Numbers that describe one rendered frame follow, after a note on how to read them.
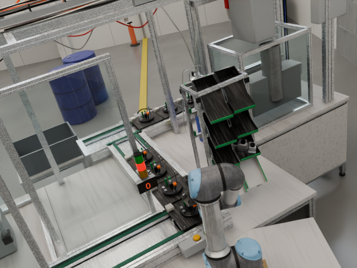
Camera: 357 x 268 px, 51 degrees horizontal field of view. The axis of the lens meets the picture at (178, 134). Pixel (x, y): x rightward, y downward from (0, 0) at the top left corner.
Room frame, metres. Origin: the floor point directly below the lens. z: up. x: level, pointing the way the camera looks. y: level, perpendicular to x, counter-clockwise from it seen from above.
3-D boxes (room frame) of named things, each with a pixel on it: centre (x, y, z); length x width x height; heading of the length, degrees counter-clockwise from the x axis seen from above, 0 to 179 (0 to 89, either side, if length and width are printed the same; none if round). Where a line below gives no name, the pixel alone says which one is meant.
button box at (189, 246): (1.54, 0.03, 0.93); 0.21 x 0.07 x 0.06; 111
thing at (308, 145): (3.00, -0.89, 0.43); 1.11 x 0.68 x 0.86; 111
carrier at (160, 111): (3.21, 0.02, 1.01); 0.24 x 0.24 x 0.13; 21
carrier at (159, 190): (2.01, 0.12, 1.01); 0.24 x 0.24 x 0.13; 21
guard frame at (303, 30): (2.96, -0.80, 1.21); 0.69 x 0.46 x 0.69; 111
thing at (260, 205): (2.19, 0.19, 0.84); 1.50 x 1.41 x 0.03; 111
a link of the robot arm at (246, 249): (1.22, -0.18, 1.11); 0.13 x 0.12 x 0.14; 92
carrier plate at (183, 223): (1.77, 0.03, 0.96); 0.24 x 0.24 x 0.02; 21
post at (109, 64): (1.84, 0.26, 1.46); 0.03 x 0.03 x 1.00; 21
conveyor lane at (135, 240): (1.68, 0.32, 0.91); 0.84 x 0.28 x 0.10; 111
